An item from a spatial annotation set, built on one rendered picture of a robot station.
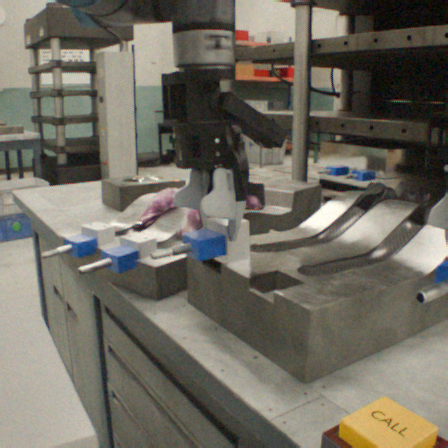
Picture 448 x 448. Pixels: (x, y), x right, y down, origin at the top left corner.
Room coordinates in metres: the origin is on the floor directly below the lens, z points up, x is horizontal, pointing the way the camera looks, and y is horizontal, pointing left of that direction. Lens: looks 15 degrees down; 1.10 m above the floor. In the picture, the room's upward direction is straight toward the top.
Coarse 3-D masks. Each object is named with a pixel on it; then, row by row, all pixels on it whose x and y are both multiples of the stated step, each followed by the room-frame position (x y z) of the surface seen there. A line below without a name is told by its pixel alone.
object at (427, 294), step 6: (438, 264) 0.43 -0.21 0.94; (444, 264) 0.42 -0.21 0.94; (438, 270) 0.43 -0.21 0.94; (444, 270) 0.42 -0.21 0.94; (438, 276) 0.42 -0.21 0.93; (444, 276) 0.42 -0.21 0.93; (438, 282) 0.40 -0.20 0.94; (444, 282) 0.40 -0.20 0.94; (426, 288) 0.39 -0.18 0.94; (432, 288) 0.39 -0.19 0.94; (438, 288) 0.39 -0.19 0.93; (444, 288) 0.39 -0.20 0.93; (420, 294) 0.39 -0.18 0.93; (426, 294) 0.38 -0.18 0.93; (432, 294) 0.38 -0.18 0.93; (438, 294) 0.39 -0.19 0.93; (420, 300) 0.38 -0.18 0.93; (426, 300) 0.38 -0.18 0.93
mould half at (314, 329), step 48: (336, 240) 0.70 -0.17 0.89; (432, 240) 0.62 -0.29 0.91; (192, 288) 0.65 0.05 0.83; (240, 288) 0.55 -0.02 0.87; (336, 288) 0.50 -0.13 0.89; (384, 288) 0.51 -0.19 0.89; (240, 336) 0.55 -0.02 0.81; (288, 336) 0.47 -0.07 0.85; (336, 336) 0.47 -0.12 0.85; (384, 336) 0.51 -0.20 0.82
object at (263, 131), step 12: (228, 96) 0.59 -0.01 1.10; (228, 108) 0.59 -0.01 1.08; (240, 108) 0.60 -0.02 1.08; (252, 108) 0.61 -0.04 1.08; (240, 120) 0.60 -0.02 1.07; (252, 120) 0.61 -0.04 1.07; (264, 120) 0.62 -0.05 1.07; (252, 132) 0.63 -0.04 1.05; (264, 132) 0.62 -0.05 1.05; (276, 132) 0.63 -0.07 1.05; (264, 144) 0.64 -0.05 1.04; (276, 144) 0.63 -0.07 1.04
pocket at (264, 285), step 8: (272, 272) 0.56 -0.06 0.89; (280, 272) 0.55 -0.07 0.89; (256, 280) 0.54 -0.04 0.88; (264, 280) 0.55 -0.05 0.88; (272, 280) 0.56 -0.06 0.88; (280, 280) 0.55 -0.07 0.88; (288, 280) 0.54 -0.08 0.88; (296, 280) 0.53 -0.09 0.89; (256, 288) 0.54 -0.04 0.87; (264, 288) 0.55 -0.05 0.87; (272, 288) 0.56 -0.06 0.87; (280, 288) 0.55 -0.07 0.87; (288, 288) 0.54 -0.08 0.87; (264, 296) 0.51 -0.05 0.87; (272, 296) 0.54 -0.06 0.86
